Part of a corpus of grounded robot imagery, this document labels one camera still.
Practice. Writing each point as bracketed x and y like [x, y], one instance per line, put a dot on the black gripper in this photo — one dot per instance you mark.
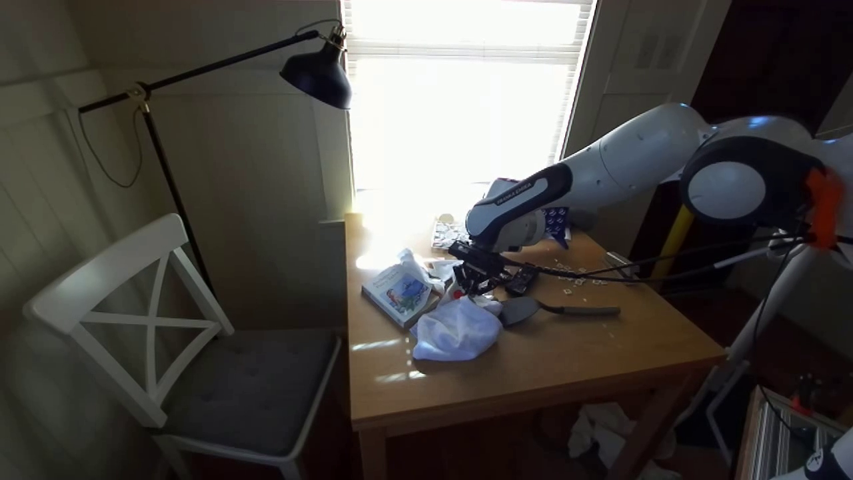
[480, 271]

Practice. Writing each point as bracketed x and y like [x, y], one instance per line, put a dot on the white towel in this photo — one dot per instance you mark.
[455, 331]

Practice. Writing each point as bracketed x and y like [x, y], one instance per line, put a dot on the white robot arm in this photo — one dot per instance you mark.
[744, 172]

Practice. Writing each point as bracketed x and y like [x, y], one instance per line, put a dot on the white cloth on floor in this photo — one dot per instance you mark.
[603, 431]

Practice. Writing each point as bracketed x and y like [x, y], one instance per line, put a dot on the yellow pole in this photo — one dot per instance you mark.
[672, 247]

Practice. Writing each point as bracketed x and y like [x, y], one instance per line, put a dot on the black floor lamp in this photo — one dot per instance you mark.
[254, 154]

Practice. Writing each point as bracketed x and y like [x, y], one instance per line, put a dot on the white wooden chair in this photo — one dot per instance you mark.
[162, 343]

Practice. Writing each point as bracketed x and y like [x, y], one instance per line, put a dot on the box of books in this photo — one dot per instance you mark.
[784, 442]

